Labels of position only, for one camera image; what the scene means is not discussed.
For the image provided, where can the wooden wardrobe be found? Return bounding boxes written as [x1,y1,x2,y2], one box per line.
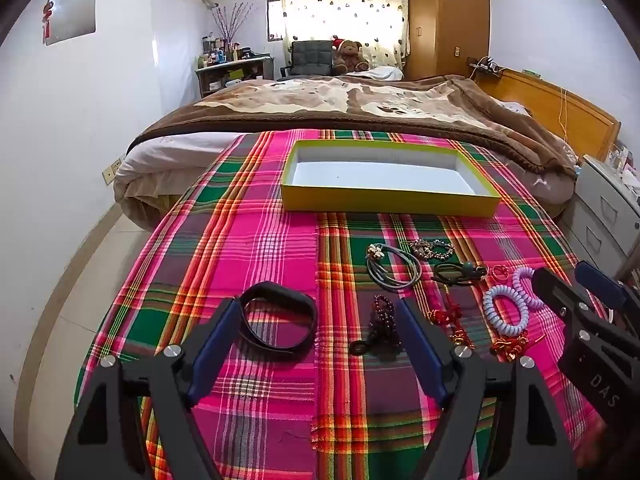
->
[404,0,491,81]

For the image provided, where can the power strip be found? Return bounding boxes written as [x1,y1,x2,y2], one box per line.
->
[467,56,502,74]

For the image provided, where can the wooden desk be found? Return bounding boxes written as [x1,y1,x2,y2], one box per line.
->
[195,55,276,99]

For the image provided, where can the wall poster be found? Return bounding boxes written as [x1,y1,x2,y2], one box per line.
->
[42,0,97,46]

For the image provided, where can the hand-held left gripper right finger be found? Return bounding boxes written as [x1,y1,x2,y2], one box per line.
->
[395,298,581,480]

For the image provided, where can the purple coil hair tie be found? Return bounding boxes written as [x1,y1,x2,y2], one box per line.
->
[511,267,547,311]

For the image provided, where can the wooden headboard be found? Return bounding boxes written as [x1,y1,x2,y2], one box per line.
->
[472,67,622,162]

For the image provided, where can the group of toiletry bottles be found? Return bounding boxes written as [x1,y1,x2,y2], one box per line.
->
[197,34,257,68]

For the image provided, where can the bed with white sheet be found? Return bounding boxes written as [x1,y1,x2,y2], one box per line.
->
[112,130,577,233]

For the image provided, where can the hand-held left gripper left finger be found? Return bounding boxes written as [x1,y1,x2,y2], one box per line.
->
[54,298,251,480]

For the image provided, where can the brown beaded bracelet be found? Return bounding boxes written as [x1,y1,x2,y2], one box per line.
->
[400,238,456,261]

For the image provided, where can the small boxes pile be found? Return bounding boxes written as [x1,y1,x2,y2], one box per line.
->
[604,141,640,177]

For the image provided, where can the brown teddy bear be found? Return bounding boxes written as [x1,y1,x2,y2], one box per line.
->
[331,36,371,75]

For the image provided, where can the purple flower branches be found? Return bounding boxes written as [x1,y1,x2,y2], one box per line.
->
[212,2,257,44]

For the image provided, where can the black wristband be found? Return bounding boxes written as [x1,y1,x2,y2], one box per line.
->
[237,282,319,361]

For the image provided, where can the green black hair tie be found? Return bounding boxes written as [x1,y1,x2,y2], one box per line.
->
[431,259,489,287]

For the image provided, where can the grey nightstand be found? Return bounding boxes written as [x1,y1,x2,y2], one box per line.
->
[556,155,640,275]

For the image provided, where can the yellow cardboard box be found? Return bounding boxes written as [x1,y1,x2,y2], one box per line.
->
[280,139,502,218]

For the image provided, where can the blue coil hair tie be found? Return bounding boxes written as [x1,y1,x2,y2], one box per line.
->
[482,285,531,337]

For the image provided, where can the wall socket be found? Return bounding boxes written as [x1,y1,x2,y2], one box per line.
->
[101,157,124,186]

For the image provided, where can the pink plaid cloth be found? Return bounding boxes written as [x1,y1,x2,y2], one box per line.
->
[72,130,617,480]

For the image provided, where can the red knot charm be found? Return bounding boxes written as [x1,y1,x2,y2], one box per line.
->
[427,287,474,347]
[489,332,547,362]

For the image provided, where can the patterned curtain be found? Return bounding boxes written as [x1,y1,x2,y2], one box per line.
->
[276,0,411,78]

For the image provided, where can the dark grey chair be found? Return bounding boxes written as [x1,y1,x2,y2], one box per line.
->
[280,40,335,79]

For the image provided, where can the grey flower hair tie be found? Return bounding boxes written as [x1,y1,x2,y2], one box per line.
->
[365,242,424,292]

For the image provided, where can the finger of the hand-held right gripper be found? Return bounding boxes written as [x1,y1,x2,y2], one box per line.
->
[531,267,603,333]
[574,260,628,313]

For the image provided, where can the dark red beaded bracelet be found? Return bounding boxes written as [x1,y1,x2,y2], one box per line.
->
[350,294,404,357]

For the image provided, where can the brown plush blanket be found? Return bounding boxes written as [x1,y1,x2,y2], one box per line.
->
[127,74,579,182]

